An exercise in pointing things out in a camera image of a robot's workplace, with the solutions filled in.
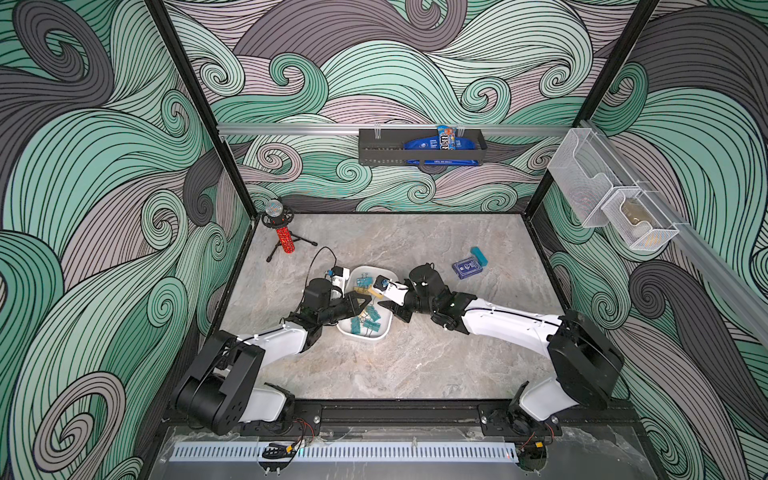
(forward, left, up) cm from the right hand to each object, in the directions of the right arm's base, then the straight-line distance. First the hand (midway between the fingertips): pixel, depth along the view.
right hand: (386, 293), depth 84 cm
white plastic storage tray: (-4, +4, -11) cm, 13 cm away
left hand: (0, +4, -1) cm, 4 cm away
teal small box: (+20, -35, -11) cm, 42 cm away
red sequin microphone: (+20, +32, +15) cm, 41 cm away
